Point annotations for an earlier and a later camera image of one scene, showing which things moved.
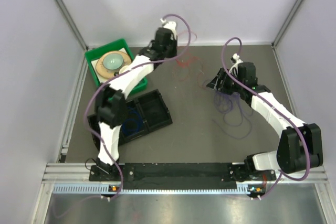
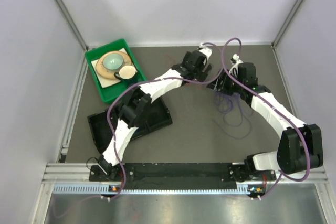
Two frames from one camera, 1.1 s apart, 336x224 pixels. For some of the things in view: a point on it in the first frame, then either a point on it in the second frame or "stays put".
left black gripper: [175, 43] -> [200, 75]
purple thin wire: [238, 124] stays put
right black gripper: [215, 84] stays put
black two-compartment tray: [146, 113] stays put
